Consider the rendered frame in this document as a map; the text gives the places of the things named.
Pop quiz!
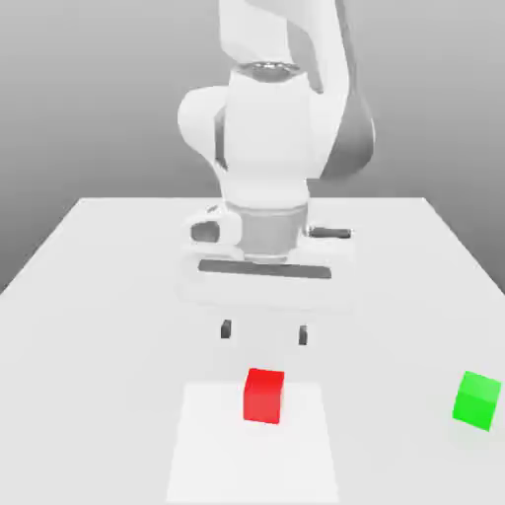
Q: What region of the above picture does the small red cube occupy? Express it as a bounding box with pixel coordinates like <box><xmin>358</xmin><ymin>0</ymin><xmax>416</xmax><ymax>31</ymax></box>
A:
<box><xmin>243</xmin><ymin>367</ymin><xmax>286</xmax><ymax>426</ymax></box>

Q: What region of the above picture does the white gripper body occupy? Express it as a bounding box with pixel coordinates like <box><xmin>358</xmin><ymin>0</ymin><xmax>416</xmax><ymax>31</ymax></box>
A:
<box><xmin>176</xmin><ymin>252</ymin><xmax>355</xmax><ymax>315</ymax></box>

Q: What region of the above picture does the small green cube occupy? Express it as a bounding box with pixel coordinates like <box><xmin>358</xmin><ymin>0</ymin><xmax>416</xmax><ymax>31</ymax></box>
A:
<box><xmin>451</xmin><ymin>369</ymin><xmax>503</xmax><ymax>433</ymax></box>

